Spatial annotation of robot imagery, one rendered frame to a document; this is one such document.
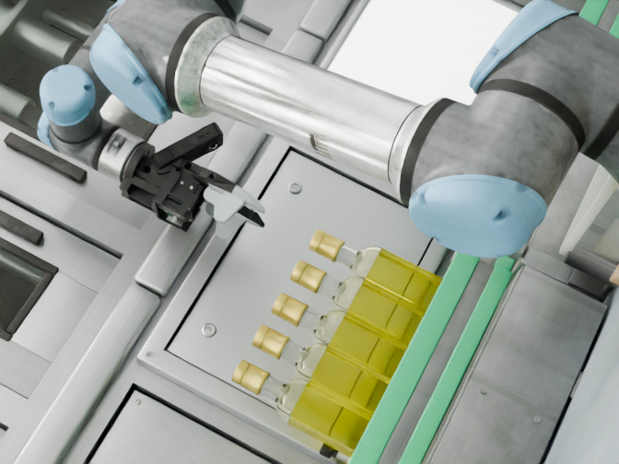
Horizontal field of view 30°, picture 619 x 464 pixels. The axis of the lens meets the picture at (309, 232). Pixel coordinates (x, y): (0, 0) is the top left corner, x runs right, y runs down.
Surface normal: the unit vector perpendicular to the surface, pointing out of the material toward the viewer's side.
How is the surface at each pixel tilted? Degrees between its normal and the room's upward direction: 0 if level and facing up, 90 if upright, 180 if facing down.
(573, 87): 113
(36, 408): 90
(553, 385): 90
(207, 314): 90
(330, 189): 90
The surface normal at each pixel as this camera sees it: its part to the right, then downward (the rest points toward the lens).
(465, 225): -0.39, 0.84
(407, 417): 0.08, -0.42
